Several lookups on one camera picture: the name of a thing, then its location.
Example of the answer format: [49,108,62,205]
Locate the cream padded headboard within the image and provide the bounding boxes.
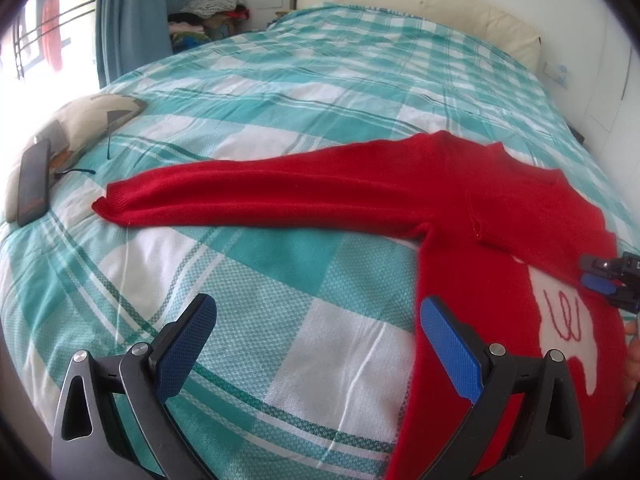
[290,0,541,72]

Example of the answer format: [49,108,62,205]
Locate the person's hand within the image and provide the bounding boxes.
[624,321,640,394]

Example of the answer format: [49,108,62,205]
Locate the pile of clothes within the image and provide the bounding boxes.
[167,0,250,54]

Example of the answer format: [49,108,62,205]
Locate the white wardrobe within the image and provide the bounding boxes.
[582,12,639,188]

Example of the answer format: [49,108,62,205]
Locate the white wall socket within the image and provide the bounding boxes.
[542,62,568,89]

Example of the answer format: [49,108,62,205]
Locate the blue curtain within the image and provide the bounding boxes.
[96,0,184,87]

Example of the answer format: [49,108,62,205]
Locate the teal white plaid bedsheet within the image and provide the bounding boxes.
[1,4,639,479]

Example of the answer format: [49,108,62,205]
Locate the dark bedside table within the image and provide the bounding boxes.
[570,127,585,145]

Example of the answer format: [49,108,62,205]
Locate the beige patterned pillow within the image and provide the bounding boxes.
[4,93,149,226]

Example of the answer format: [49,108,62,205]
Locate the black smartphone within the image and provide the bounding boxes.
[16,139,51,226]

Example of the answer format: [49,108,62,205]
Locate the black cable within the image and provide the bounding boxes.
[53,108,130,181]

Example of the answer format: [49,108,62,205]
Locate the red hanging garment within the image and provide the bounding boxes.
[40,0,63,72]

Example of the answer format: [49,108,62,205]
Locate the red sweater with white rabbit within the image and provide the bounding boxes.
[93,131,626,463]

